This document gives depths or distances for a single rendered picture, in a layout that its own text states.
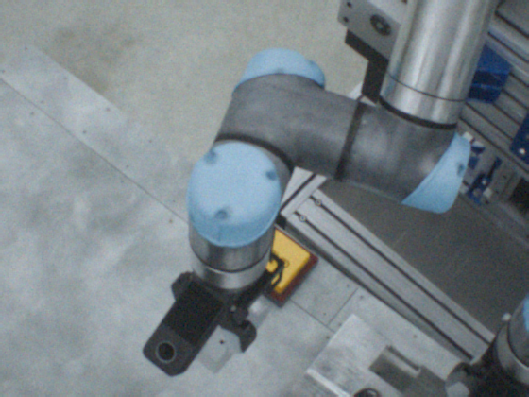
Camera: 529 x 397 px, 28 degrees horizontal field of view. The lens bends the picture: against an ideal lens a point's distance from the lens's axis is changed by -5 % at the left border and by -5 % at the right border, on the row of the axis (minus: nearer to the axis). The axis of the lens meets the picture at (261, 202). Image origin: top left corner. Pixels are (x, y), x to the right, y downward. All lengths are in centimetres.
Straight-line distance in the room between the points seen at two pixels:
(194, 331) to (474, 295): 110
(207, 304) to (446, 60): 33
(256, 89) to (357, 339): 43
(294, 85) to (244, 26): 160
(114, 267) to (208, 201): 54
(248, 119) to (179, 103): 150
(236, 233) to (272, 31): 168
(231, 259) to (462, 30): 28
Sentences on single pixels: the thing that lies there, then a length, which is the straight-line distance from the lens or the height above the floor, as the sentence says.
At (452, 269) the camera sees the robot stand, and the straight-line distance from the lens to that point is 209.
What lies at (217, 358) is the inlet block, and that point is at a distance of 119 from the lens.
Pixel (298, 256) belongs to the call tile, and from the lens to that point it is 137.
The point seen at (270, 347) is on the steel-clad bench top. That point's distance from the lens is 137.
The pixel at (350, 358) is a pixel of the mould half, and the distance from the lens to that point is 128.
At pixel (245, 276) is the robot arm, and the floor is 118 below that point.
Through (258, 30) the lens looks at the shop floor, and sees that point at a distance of 255.
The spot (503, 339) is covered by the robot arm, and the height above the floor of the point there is 113.
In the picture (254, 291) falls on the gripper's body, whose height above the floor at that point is 109.
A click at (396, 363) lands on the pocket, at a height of 86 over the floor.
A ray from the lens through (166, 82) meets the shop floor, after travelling 247.
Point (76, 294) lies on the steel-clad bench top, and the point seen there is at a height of 80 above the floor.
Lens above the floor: 210
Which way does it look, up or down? 64 degrees down
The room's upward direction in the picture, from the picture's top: 8 degrees clockwise
